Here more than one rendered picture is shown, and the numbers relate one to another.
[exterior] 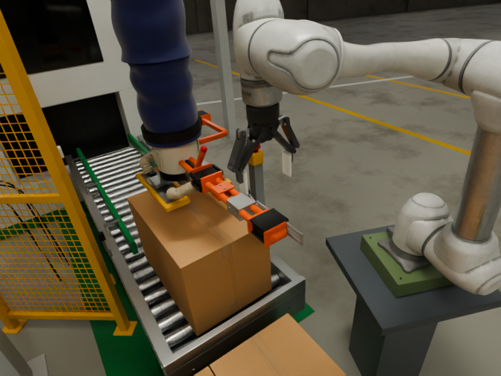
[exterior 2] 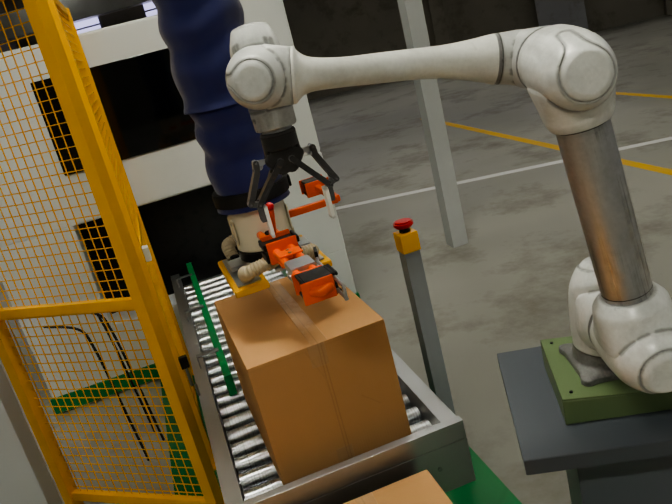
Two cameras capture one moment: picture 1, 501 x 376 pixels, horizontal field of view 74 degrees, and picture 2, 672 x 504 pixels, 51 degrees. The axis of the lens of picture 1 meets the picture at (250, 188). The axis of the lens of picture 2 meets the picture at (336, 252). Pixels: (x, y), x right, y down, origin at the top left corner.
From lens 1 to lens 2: 0.85 m
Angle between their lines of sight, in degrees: 22
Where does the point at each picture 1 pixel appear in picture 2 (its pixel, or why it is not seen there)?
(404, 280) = (576, 394)
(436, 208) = not seen: hidden behind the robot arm
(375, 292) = (537, 419)
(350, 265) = (515, 387)
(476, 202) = (592, 237)
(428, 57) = (471, 57)
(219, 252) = (305, 354)
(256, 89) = (258, 115)
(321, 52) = (251, 69)
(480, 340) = not seen: outside the picture
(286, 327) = (417, 487)
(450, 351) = not seen: outside the picture
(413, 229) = (577, 308)
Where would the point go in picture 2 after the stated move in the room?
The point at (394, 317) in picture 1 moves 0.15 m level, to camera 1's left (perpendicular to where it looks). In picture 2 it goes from (550, 448) to (482, 451)
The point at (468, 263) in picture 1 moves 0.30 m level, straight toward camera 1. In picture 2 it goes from (618, 338) to (513, 408)
